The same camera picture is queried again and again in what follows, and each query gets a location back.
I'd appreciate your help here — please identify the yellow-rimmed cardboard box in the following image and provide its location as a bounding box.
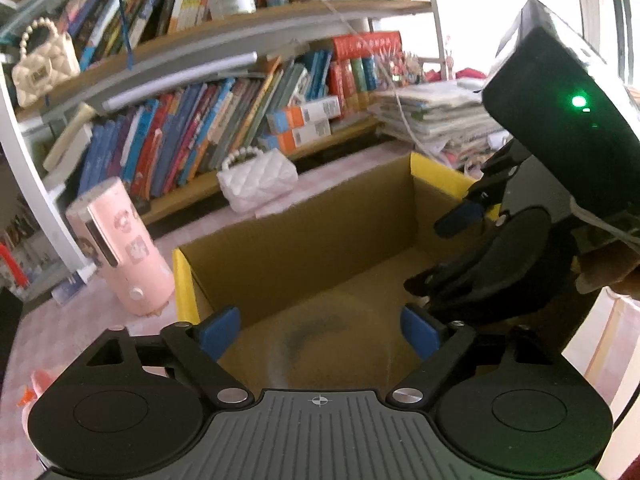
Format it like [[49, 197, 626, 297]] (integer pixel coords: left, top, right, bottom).
[[172, 152, 501, 401]]

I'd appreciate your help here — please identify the white hanging cable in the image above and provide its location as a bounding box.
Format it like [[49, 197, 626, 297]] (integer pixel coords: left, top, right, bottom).
[[320, 0, 431, 158]]

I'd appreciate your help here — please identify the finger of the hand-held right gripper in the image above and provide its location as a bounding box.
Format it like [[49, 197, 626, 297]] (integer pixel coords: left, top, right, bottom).
[[404, 239, 517, 328], [434, 141, 532, 240]]

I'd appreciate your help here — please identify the person's right hand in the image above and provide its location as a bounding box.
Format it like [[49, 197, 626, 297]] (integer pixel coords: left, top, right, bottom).
[[575, 239, 640, 297]]

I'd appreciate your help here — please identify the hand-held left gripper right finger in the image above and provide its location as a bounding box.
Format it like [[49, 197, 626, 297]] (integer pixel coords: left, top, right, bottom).
[[385, 304, 551, 408]]

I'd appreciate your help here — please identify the wooden bookshelf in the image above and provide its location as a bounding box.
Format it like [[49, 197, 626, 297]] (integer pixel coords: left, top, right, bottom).
[[0, 0, 446, 276]]

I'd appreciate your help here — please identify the cream quilted pearl-handle handbag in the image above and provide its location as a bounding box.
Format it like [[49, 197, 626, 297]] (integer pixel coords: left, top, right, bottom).
[[11, 17, 81, 108]]

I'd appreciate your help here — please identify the blue white packet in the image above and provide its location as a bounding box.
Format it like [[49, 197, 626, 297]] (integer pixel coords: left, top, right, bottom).
[[51, 267, 96, 306]]

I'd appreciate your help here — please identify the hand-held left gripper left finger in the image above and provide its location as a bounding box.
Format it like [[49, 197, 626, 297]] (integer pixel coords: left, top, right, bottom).
[[86, 306, 253, 408]]

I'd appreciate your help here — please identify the row of blue red books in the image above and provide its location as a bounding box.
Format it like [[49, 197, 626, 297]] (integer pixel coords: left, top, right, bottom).
[[77, 50, 336, 201]]

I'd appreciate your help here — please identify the red boxed book set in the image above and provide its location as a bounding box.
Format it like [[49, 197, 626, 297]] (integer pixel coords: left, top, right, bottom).
[[327, 31, 403, 111]]

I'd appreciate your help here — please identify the orange white carton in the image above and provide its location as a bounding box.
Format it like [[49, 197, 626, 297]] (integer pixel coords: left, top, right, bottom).
[[266, 96, 342, 133], [274, 119, 332, 153]]

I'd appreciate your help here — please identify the white quilted handbag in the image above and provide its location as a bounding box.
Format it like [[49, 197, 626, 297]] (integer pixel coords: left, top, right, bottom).
[[216, 146, 299, 213]]

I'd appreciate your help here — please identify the small pink orange toy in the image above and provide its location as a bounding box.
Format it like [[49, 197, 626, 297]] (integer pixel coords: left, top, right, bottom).
[[20, 369, 68, 433]]

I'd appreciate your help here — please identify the grey rolled sheet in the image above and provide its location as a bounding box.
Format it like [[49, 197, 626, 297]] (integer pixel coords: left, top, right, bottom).
[[100, 51, 259, 112]]

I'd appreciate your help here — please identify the pink humidifier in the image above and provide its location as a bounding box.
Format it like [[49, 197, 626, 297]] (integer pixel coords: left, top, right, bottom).
[[65, 176, 176, 317]]

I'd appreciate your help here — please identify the stack of paper booklets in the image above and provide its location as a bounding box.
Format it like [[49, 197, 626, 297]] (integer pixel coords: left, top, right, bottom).
[[372, 80, 511, 168]]

